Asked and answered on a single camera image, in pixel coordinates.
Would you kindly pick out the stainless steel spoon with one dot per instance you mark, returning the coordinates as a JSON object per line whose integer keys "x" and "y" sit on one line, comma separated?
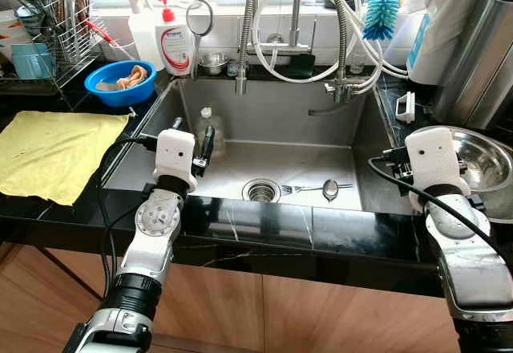
{"x": 330, "y": 188}

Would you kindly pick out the stainless steel fork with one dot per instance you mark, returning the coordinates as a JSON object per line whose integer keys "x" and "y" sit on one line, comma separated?
{"x": 300, "y": 188}

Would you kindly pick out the yellow cloth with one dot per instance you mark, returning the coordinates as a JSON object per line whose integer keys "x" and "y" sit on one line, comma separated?
{"x": 56, "y": 152}

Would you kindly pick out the white red-capped dish soap bottle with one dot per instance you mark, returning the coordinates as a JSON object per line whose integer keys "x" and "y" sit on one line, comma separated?
{"x": 175, "y": 44}

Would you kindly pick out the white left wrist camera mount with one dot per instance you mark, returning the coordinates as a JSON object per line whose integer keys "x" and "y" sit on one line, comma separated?
{"x": 175, "y": 154}

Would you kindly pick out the dark green scouring sponge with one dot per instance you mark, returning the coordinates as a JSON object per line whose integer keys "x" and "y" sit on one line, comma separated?
{"x": 302, "y": 66}

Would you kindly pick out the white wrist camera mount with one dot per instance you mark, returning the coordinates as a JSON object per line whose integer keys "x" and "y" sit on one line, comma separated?
{"x": 175, "y": 154}
{"x": 437, "y": 164}

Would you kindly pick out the white hanging towel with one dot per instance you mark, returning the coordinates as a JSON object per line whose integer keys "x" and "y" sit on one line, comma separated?
{"x": 445, "y": 24}

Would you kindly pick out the chrome spring faucet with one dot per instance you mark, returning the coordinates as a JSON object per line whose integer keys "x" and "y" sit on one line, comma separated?
{"x": 244, "y": 32}

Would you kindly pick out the blue plastic bowl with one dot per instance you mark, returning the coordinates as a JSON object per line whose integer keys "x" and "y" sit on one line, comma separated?
{"x": 120, "y": 88}

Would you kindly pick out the steel sink drain strainer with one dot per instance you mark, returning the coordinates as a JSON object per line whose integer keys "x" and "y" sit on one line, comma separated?
{"x": 261, "y": 190}

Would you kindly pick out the clear plastic bottle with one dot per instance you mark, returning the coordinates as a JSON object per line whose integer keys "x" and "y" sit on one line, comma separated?
{"x": 220, "y": 136}

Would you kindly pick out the stainless steel sink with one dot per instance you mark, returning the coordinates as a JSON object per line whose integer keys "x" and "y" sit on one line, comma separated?
{"x": 296, "y": 144}

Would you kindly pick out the wooden sink cabinet front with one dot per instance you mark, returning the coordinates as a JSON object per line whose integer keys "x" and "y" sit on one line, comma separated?
{"x": 321, "y": 313}

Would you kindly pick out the teal plastic cup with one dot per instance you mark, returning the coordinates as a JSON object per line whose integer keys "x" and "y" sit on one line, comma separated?
{"x": 32, "y": 60}

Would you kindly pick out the small white plastic holder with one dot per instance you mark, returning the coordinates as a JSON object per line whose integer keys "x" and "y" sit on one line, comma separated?
{"x": 406, "y": 106}

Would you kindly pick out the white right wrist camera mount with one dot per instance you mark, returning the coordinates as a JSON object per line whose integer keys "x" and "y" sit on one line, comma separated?
{"x": 437, "y": 164}

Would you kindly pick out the wide stainless steel basin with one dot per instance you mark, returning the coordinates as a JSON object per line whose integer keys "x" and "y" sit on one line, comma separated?
{"x": 501, "y": 200}

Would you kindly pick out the white spray bottle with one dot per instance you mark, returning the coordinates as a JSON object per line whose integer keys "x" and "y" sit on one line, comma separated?
{"x": 144, "y": 32}

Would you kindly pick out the stainless steel mixing bowl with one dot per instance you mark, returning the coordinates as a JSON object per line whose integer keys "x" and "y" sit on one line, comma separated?
{"x": 485, "y": 156}

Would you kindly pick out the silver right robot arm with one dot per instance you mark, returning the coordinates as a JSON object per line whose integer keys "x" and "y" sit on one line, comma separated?
{"x": 473, "y": 257}

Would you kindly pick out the blue bottle brush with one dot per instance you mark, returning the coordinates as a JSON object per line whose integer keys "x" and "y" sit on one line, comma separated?
{"x": 381, "y": 16}

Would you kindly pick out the small steel cup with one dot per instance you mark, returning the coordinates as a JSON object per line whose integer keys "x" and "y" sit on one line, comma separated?
{"x": 213, "y": 62}

